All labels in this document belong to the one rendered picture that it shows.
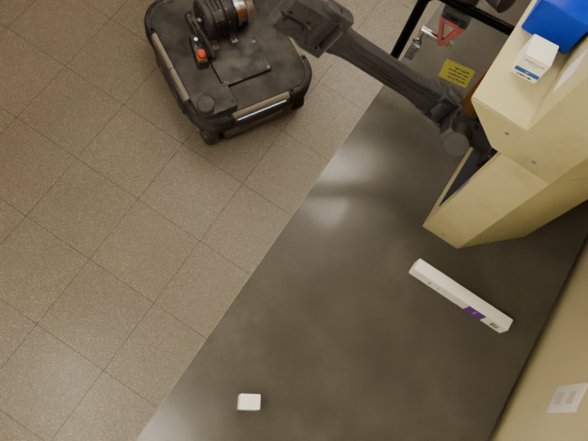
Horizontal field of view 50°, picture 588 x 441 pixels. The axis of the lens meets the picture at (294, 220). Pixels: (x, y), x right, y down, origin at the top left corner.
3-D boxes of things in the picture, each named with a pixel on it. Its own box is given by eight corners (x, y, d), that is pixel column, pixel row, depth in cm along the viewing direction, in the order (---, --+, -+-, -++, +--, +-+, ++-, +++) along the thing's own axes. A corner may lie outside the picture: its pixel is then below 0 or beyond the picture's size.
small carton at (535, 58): (542, 64, 121) (559, 45, 115) (534, 84, 119) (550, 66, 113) (519, 52, 121) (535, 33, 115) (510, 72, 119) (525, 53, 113)
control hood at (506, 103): (565, 42, 136) (592, 13, 126) (500, 155, 125) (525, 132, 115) (519, 13, 136) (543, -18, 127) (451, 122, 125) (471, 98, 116)
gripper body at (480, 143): (511, 126, 149) (485, 109, 149) (494, 159, 146) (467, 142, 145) (497, 137, 155) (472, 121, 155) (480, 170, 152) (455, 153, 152)
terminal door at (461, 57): (475, 130, 175) (551, 48, 137) (376, 80, 175) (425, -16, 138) (477, 128, 175) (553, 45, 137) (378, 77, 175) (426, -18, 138)
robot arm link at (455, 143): (451, 82, 147) (423, 105, 152) (445, 102, 138) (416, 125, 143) (486, 119, 149) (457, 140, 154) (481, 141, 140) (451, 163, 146)
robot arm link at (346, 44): (326, -9, 125) (291, 28, 131) (329, 10, 122) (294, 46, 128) (463, 86, 149) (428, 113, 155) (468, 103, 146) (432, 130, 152)
